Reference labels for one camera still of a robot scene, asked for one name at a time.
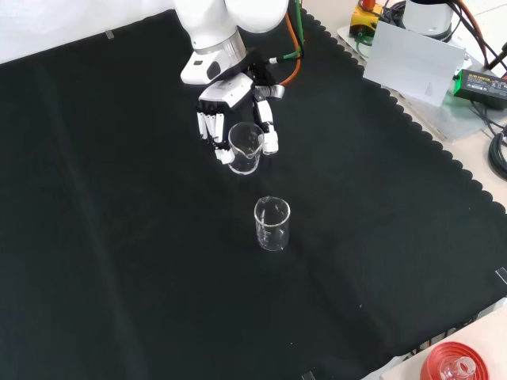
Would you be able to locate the red plastic funnel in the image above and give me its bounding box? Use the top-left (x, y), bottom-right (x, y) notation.
top-left (420, 340), bottom-right (490, 380)

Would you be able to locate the tall clear glass beaker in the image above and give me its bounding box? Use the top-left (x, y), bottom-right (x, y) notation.
top-left (253, 196), bottom-right (292, 253)

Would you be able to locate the black cable bundle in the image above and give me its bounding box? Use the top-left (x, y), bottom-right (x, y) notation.
top-left (446, 0), bottom-right (507, 77)

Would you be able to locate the orange cable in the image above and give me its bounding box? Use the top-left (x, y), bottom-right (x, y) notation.
top-left (280, 0), bottom-right (304, 86)

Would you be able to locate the black bench cloth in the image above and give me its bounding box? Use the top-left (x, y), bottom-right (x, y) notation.
top-left (0, 7), bottom-right (507, 380)

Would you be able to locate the coiled black cable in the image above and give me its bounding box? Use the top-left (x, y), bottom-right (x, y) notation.
top-left (487, 132), bottom-right (507, 180)

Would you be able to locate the yellow stop button box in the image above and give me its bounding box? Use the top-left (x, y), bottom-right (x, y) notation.
top-left (353, 0), bottom-right (385, 41)

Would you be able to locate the grey metal base plate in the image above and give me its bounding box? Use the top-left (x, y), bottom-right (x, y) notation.
top-left (335, 19), bottom-right (507, 143)

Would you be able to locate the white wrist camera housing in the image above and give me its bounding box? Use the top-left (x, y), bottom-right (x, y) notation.
top-left (181, 50), bottom-right (223, 86)

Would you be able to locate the black power supply brick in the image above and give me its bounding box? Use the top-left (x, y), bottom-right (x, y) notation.
top-left (452, 68), bottom-right (507, 112)

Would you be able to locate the clear glass beaker with spout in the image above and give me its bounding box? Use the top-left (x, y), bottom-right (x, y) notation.
top-left (227, 122), bottom-right (265, 177)

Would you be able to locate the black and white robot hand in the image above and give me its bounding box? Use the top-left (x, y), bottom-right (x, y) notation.
top-left (196, 49), bottom-right (287, 165)

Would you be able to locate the small clear glass piece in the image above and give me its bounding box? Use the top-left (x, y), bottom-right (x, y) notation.
top-left (439, 356), bottom-right (477, 380)

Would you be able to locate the pale board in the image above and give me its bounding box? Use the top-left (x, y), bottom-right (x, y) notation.
top-left (362, 19), bottom-right (467, 108)

